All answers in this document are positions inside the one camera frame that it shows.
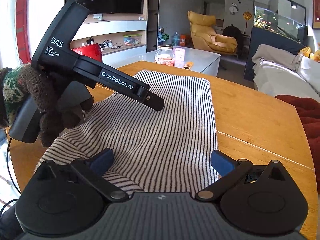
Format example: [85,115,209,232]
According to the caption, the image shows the yellow armchair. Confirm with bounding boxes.
[187,10,238,54]

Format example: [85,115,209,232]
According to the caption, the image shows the glass aquarium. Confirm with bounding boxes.
[254,0,307,42]

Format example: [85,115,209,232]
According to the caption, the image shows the clear box with green lid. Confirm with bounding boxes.
[123,34,142,46]

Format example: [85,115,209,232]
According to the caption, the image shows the person's left hand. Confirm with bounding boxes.
[0,65,94,148]

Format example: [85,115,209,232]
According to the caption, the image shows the yellow plush toy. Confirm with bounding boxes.
[299,46,320,62]

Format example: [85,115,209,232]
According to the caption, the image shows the white coffee table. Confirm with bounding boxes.
[101,46,222,77]

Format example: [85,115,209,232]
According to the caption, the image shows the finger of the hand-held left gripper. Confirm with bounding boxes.
[135,85,165,112]

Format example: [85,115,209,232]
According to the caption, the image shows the television cabinet with shelves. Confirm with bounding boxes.
[70,12,148,65]

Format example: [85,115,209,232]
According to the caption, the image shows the dark red fleece garment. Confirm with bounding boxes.
[274,94,320,165]

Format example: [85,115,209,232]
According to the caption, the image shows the red glossy container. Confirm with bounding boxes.
[71,42,102,63]

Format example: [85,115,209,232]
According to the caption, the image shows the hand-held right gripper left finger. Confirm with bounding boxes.
[35,148,129,202]

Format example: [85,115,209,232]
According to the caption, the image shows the striped pants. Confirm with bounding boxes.
[34,70,220,198]

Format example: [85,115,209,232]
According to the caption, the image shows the framed wall picture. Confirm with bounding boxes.
[311,0,320,29]

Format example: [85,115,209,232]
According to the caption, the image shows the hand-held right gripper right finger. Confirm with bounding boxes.
[195,149,288,200]

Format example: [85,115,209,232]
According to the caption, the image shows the yellow hanging wall ornament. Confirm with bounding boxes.
[243,10,252,28]

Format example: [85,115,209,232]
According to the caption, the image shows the grey sofa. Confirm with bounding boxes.
[252,55,320,100]

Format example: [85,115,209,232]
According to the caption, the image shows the clear jar with red label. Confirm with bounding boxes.
[155,45,175,67]

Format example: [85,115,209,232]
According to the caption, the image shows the red banner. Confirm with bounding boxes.
[15,0,32,60]

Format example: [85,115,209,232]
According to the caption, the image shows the power strip with cables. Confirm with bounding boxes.
[86,37,123,48]

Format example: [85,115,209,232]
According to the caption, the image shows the black chair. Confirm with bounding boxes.
[222,26,243,55]

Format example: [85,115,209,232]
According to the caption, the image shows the beige blanket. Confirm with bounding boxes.
[251,44,304,70]

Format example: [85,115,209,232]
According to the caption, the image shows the dark aquarium cabinet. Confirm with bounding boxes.
[244,26,308,90]

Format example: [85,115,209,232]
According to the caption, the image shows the black cable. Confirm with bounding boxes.
[0,132,23,213]

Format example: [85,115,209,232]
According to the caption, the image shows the pink box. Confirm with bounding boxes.
[174,47,186,62]

